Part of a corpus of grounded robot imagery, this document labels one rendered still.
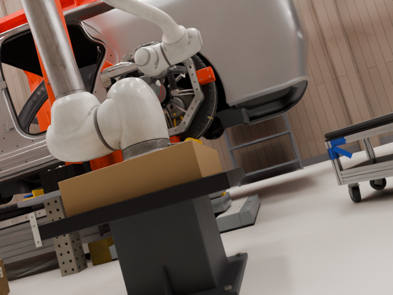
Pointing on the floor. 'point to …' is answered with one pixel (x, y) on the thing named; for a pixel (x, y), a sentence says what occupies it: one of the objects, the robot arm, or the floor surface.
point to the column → (65, 241)
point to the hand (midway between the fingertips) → (171, 78)
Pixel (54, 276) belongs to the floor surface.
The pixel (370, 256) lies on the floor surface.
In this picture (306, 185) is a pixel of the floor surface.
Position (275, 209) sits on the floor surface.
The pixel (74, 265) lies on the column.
